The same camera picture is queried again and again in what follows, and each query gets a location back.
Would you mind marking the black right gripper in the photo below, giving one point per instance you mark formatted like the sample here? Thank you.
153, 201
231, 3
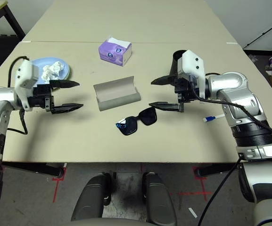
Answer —
184, 89

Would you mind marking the white marker blue cap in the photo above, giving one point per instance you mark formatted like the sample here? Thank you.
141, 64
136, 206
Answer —
208, 119

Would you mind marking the white table tape strip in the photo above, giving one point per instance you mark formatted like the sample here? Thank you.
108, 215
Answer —
26, 41
232, 43

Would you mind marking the purple tissue pack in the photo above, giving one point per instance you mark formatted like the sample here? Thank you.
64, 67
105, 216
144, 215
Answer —
113, 53

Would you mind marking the grey robot left leg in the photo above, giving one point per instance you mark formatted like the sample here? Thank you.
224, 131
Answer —
91, 195

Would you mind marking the black sunglasses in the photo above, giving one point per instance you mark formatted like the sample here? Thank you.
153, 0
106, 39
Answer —
147, 117

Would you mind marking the grey open glasses case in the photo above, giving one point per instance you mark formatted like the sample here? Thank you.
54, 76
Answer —
117, 93

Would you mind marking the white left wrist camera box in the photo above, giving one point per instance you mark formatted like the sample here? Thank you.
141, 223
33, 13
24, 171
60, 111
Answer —
25, 73

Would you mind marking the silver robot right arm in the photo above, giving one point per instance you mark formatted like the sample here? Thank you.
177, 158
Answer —
232, 82

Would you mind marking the white tissue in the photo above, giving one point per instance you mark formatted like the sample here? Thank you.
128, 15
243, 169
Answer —
53, 69

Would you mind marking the white paper scrap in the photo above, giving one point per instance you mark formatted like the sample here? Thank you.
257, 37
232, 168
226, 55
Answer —
269, 71

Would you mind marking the grey robot leg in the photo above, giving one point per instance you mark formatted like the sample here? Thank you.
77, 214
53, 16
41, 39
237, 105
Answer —
91, 195
159, 200

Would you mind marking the black tripod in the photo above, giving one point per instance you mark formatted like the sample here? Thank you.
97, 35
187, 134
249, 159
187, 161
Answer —
263, 34

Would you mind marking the grey robot right leg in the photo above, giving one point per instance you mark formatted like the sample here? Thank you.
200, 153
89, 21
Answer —
159, 200

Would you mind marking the black plastic cup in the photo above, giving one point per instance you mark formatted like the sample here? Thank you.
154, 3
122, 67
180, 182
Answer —
174, 63

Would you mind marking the red floor tape mark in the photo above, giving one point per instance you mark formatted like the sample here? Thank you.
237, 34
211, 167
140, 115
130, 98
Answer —
55, 190
203, 188

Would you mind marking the white floor tape strip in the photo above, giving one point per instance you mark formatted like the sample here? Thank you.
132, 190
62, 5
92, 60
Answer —
192, 212

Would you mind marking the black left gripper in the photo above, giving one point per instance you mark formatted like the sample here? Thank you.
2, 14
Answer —
41, 97

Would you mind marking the black table foot bar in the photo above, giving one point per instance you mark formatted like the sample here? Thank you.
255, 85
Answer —
213, 170
32, 169

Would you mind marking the blue plastic plate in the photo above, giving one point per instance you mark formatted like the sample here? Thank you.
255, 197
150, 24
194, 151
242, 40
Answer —
38, 64

